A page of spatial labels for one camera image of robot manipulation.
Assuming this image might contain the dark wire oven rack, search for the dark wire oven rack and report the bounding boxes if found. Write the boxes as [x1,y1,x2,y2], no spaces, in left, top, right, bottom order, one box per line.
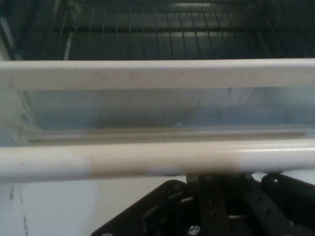
[53,3,274,60]

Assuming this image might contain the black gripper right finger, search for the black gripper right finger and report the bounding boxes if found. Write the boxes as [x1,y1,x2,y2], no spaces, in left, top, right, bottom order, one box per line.
[200,172,315,236]

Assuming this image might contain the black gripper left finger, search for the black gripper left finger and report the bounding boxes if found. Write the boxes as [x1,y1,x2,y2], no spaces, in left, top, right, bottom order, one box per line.
[90,179,201,236]

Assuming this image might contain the white glass oven door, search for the white glass oven door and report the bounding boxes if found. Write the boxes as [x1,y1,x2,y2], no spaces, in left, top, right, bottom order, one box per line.
[0,58,315,184]

